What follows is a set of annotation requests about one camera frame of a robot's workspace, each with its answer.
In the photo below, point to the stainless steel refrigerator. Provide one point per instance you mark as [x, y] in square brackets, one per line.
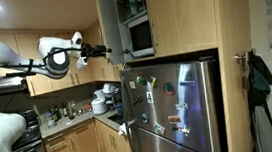
[171, 107]

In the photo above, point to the lower kitchen cabinets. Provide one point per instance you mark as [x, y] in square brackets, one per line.
[90, 135]

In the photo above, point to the white kettle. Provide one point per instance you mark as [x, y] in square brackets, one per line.
[109, 90]

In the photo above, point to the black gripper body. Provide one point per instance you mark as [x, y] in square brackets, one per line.
[88, 51]

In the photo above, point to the white rice cooker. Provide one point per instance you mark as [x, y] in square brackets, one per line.
[99, 106]

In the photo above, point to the black stove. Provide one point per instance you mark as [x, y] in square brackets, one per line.
[30, 140]

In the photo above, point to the microwave oven in cupboard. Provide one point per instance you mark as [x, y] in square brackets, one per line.
[140, 36]

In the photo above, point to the upper kitchen cabinets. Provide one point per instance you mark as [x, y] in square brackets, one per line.
[99, 69]

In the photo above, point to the hanging dark jackets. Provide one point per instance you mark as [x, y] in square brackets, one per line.
[260, 82]

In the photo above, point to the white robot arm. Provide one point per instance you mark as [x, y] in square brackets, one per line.
[55, 53]

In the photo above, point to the wooden cupboard door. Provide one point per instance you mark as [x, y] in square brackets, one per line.
[183, 26]
[114, 34]

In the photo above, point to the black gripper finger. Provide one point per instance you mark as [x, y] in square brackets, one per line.
[103, 49]
[99, 56]

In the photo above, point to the kitchen cabinets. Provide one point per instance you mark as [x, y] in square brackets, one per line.
[99, 69]
[90, 135]

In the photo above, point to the right door metal handle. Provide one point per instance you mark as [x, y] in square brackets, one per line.
[153, 31]

